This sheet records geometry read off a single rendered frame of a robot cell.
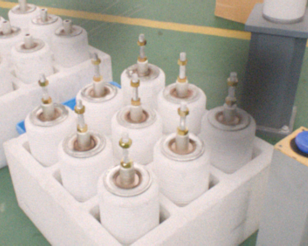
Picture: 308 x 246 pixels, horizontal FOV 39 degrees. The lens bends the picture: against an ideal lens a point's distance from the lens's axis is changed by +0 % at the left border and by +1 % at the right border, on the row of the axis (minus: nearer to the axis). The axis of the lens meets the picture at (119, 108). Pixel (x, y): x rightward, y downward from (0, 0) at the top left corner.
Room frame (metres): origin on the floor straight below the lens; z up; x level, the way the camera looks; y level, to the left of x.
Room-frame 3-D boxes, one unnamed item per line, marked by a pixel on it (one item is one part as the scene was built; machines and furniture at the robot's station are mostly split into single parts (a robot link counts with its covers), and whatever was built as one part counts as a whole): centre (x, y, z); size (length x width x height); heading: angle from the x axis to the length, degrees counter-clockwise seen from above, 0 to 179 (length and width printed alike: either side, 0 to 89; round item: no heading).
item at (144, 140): (0.65, -0.03, 0.16); 0.10 x 0.10 x 0.18
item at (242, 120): (0.63, -0.20, 0.25); 0.08 x 0.08 x 0.01
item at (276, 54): (0.96, -0.40, 0.15); 0.15 x 0.15 x 0.30; 63
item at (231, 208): (0.65, -0.03, 0.09); 0.39 x 0.39 x 0.18; 36
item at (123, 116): (0.65, -0.03, 0.25); 0.08 x 0.08 x 0.01
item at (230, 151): (0.63, -0.20, 0.16); 0.10 x 0.10 x 0.18
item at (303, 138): (0.47, -0.26, 0.32); 0.04 x 0.04 x 0.02
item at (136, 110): (0.65, -0.03, 0.26); 0.02 x 0.02 x 0.03
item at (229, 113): (0.63, -0.20, 0.26); 0.02 x 0.02 x 0.03
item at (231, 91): (0.63, -0.20, 0.31); 0.01 x 0.01 x 0.08; 19
